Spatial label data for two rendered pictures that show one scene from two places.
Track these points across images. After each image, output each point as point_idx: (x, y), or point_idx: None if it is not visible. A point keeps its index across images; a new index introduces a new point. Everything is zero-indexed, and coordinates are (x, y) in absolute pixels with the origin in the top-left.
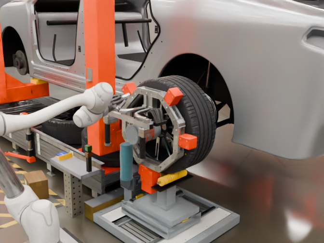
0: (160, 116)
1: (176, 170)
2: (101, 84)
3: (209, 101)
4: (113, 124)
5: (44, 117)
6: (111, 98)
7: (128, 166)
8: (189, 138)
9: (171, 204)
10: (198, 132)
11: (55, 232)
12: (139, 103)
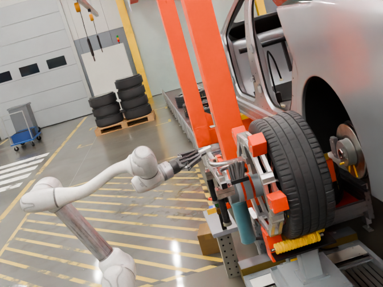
0: (240, 171)
1: (290, 236)
2: (135, 149)
3: (316, 143)
4: None
5: (91, 188)
6: (148, 163)
7: (243, 226)
8: (273, 199)
9: (315, 277)
10: (294, 188)
11: None
12: None
